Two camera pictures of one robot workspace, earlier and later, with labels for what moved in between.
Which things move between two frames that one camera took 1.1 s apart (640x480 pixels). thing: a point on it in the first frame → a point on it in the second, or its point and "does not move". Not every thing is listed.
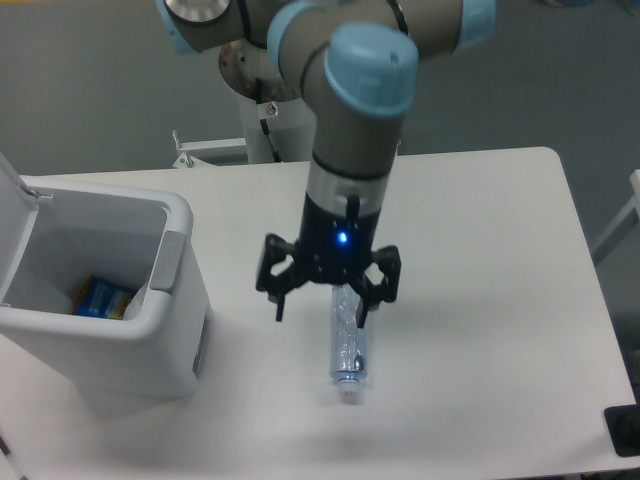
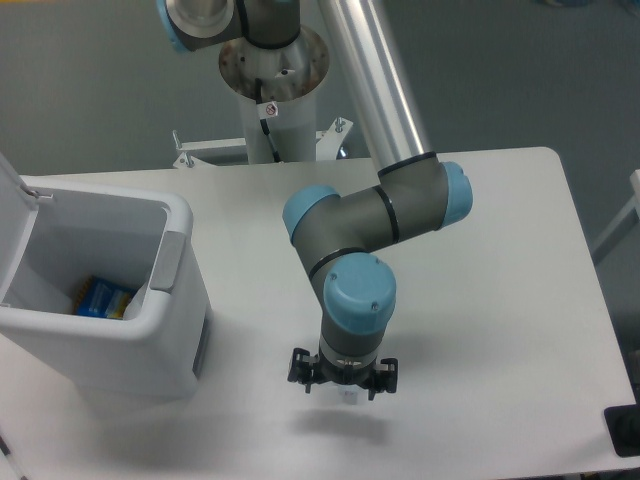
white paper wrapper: x=136 y=303 does not move
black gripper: x=334 y=246 → x=382 y=378
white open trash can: x=107 y=286 does not move
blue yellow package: x=105 y=299 does not move
